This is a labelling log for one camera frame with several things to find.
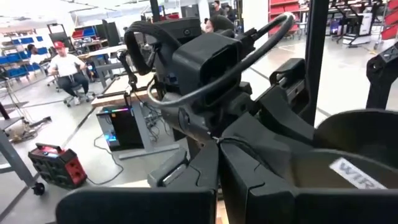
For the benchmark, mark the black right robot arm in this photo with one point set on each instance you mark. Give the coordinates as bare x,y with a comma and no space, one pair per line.
186,28

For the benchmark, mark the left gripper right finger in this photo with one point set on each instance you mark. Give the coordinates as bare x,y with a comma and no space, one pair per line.
245,193

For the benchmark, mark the background robot workstation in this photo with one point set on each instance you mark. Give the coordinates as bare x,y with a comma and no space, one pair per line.
363,25

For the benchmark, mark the wooden top desk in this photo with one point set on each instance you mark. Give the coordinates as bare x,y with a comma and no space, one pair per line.
121,90

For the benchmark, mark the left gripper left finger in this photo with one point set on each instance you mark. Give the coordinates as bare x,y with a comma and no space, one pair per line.
202,174

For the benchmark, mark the shelf with blue bins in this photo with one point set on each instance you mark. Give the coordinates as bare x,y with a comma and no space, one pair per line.
15,57

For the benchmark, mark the grey cart leg with caster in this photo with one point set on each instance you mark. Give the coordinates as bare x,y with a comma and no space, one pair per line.
15,158

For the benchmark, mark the black computer tower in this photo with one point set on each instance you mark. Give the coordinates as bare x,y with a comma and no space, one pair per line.
124,130

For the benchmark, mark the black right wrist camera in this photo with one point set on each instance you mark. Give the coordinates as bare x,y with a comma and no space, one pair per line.
202,62

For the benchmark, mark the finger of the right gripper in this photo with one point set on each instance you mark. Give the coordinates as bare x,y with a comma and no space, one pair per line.
267,143
286,121

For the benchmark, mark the black monitor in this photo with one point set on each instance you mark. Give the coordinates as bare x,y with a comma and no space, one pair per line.
112,32

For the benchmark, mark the red black tool case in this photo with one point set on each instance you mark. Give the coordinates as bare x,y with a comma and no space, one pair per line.
49,168

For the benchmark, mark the office chair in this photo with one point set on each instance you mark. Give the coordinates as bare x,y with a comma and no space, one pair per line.
66,101

